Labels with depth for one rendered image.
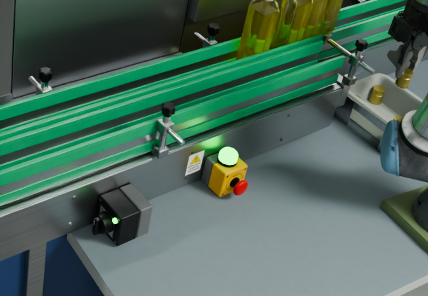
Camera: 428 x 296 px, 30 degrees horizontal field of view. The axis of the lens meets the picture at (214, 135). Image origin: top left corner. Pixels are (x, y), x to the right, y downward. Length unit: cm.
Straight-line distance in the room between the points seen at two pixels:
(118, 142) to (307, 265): 48
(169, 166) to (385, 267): 51
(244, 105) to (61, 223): 50
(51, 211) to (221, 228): 38
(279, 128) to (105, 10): 51
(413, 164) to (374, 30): 60
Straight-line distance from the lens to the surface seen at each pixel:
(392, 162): 174
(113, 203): 162
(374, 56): 229
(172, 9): 192
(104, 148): 158
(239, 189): 177
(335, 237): 180
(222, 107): 175
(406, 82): 211
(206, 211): 177
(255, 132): 187
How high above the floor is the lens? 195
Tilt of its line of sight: 37 degrees down
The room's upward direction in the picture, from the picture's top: 13 degrees clockwise
